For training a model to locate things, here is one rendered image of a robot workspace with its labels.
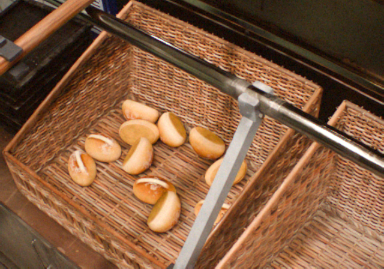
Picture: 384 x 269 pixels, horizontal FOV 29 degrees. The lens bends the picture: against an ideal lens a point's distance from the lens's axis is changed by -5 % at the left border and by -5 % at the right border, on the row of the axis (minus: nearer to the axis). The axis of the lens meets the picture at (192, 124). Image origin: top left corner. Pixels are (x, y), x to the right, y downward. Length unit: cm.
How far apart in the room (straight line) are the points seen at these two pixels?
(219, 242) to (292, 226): 18
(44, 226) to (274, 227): 55
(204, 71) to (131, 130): 70
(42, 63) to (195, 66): 74
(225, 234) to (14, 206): 57
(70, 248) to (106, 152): 26
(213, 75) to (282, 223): 50
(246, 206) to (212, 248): 11
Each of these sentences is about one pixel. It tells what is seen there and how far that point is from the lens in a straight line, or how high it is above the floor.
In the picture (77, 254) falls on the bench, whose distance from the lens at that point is 171.
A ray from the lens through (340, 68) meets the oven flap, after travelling 147.
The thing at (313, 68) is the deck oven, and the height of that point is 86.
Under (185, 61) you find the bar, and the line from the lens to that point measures 117.
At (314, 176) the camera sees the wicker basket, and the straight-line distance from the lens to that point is 158.
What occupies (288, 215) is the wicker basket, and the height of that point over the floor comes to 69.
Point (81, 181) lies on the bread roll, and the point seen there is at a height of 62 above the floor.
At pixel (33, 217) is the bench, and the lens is 180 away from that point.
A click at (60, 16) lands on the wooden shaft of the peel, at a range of 126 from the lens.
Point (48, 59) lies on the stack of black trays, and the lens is 185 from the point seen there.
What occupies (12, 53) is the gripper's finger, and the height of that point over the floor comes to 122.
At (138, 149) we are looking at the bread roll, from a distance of 177.
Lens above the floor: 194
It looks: 46 degrees down
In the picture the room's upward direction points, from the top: 10 degrees counter-clockwise
